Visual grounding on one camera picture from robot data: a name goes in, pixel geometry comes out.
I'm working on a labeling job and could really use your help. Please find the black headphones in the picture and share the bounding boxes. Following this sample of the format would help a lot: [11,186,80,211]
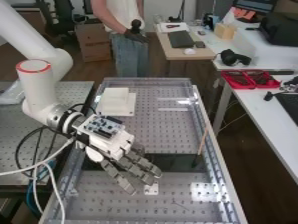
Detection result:
[219,48,253,67]

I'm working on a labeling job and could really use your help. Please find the red tray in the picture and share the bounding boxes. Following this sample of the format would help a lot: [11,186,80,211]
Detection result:
[219,70,258,91]
[246,69,282,90]

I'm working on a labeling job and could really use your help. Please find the black keyboard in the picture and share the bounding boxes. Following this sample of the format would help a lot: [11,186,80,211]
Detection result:
[166,30,195,49]

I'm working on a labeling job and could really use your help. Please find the white desk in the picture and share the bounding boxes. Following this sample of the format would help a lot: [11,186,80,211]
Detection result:
[211,74,298,186]
[190,23,298,72]

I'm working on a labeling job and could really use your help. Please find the cardboard box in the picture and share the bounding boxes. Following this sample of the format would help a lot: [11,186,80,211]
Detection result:
[73,21,113,63]

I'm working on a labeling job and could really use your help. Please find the small white box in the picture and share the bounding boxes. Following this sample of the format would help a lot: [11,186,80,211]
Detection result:
[96,86,138,117]

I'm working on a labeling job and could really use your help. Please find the black cable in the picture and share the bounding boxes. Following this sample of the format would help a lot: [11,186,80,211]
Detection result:
[13,125,60,174]

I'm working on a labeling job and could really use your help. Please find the wooden desk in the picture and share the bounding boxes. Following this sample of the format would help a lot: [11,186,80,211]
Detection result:
[154,29,219,80]

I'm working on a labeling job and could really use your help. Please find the small white flat bracket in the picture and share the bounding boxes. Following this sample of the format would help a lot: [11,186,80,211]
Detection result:
[142,182,160,196]

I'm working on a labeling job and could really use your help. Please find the thin stick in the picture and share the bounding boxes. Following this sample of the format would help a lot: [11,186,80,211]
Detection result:
[193,127,210,168]

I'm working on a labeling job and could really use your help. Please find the clear box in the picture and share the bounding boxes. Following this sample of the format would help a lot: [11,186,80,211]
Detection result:
[40,77,250,224]

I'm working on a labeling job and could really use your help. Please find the black bag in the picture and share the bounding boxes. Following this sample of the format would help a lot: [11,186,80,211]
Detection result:
[259,12,298,47]

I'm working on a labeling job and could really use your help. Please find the person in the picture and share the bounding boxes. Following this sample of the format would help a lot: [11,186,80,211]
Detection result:
[89,0,153,79]

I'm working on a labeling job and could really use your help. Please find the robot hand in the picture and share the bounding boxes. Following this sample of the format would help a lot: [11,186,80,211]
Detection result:
[72,113,164,196]

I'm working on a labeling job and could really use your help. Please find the black plate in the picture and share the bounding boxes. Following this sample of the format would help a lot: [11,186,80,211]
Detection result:
[82,152,210,173]

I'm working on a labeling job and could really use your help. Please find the white cable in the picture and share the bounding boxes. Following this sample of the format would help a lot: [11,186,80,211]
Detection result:
[0,138,76,224]

